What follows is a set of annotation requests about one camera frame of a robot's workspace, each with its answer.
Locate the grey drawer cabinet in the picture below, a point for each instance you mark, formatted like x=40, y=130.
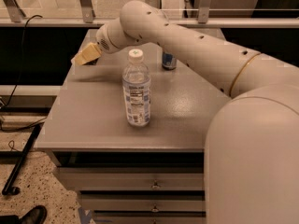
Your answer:
x=87, y=127

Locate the black metal floor pole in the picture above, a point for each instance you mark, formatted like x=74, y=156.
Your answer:
x=20, y=157

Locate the silver blue energy drink can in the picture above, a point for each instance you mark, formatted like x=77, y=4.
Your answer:
x=169, y=62

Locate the clear plastic water bottle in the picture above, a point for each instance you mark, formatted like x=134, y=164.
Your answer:
x=136, y=83

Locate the bottom grey drawer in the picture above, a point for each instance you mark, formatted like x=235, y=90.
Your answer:
x=130, y=218

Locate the grey drawer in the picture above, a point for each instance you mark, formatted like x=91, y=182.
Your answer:
x=146, y=201
x=94, y=179
x=130, y=218

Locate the middle grey drawer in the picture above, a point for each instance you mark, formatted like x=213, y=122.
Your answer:
x=146, y=201

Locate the grey metal railing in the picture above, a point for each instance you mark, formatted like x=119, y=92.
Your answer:
x=194, y=13

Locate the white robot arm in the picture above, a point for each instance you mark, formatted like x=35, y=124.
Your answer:
x=252, y=144

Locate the black shoe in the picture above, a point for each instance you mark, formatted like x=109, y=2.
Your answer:
x=37, y=215

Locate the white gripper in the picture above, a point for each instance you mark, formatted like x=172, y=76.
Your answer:
x=102, y=42

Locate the top grey drawer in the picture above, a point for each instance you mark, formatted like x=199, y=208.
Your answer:
x=94, y=179

